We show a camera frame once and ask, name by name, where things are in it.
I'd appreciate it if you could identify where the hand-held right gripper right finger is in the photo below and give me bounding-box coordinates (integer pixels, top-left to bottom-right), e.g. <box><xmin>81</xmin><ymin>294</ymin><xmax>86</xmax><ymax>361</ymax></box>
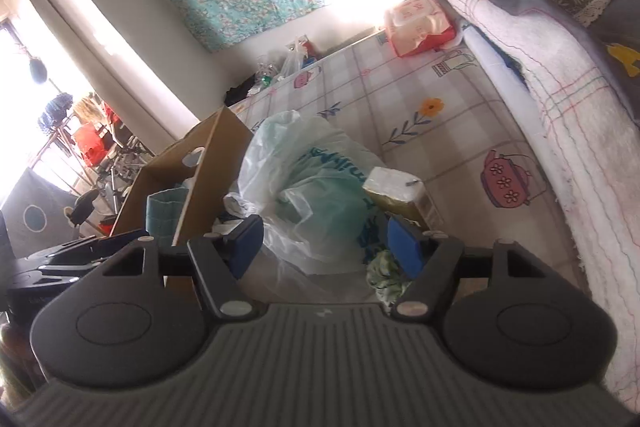
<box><xmin>387</xmin><ymin>214</ymin><xmax>547</xmax><ymax>321</ymax></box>

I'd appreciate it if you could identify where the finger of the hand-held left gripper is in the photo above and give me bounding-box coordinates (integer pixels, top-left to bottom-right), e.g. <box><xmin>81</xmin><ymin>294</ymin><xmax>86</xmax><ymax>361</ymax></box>
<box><xmin>79</xmin><ymin>229</ymin><xmax>156</xmax><ymax>259</ymax></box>

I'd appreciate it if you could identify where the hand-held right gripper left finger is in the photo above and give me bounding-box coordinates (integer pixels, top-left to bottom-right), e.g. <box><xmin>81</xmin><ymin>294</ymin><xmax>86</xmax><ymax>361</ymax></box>
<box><xmin>102</xmin><ymin>214</ymin><xmax>264</xmax><ymax>321</ymax></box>

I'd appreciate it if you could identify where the light blue towel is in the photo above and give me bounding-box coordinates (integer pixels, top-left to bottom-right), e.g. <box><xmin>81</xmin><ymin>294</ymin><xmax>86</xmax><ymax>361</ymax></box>
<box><xmin>145</xmin><ymin>188</ymin><xmax>189</xmax><ymax>239</ymax></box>

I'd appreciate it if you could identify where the large white plastic bag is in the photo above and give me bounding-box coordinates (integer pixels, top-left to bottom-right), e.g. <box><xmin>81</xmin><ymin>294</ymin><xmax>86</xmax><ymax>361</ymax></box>
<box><xmin>222</xmin><ymin>109</ymin><xmax>397</xmax><ymax>276</ymax></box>

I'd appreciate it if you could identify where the cardboard box with dark print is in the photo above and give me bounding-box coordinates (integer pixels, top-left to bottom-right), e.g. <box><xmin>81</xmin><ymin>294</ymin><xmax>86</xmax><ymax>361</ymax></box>
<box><xmin>0</xmin><ymin>107</ymin><xmax>254</xmax><ymax>258</ymax></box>

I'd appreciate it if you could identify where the green patterned cloth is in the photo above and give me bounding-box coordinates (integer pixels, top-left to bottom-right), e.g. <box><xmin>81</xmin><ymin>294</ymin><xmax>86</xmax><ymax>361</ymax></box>
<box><xmin>364</xmin><ymin>248</ymin><xmax>417</xmax><ymax>306</ymax></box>

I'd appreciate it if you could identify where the black stool seat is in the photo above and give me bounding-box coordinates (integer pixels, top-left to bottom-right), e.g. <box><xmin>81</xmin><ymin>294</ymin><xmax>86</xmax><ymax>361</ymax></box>
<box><xmin>66</xmin><ymin>188</ymin><xmax>102</xmax><ymax>226</ymax></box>

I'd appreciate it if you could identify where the plaid bed sheet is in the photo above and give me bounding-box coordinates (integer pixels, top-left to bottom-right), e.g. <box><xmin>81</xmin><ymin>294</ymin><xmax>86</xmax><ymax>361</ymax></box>
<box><xmin>232</xmin><ymin>34</ymin><xmax>587</xmax><ymax>308</ymax></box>

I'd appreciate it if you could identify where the black cloth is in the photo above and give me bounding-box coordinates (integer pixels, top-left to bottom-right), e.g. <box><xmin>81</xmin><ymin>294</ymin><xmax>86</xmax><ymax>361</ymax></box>
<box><xmin>223</xmin><ymin>73</ymin><xmax>259</xmax><ymax>106</ymax></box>

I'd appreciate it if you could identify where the clear plastic bag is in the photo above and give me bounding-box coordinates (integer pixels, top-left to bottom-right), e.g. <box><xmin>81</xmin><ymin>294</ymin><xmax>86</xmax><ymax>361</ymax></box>
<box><xmin>281</xmin><ymin>38</ymin><xmax>309</xmax><ymax>78</ymax></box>

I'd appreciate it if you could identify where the black hanging duster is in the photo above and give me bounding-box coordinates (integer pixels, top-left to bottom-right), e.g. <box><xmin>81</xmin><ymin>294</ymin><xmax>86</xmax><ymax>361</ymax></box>
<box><xmin>28</xmin><ymin>56</ymin><xmax>48</xmax><ymax>84</ymax></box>

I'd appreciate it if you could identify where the white quilt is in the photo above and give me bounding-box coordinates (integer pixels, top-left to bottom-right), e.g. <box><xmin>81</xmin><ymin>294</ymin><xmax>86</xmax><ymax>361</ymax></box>
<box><xmin>409</xmin><ymin>0</ymin><xmax>640</xmax><ymax>408</ymax></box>

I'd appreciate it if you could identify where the pink wet wipes pack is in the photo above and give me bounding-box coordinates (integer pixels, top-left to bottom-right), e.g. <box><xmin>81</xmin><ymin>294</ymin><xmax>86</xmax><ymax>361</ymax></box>
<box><xmin>383</xmin><ymin>0</ymin><xmax>459</xmax><ymax>58</ymax></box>

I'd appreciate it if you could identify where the grey cushion with yellow print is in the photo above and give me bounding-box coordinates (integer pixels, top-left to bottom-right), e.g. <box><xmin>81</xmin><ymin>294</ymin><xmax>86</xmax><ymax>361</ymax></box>
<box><xmin>581</xmin><ymin>0</ymin><xmax>640</xmax><ymax>128</ymax></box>

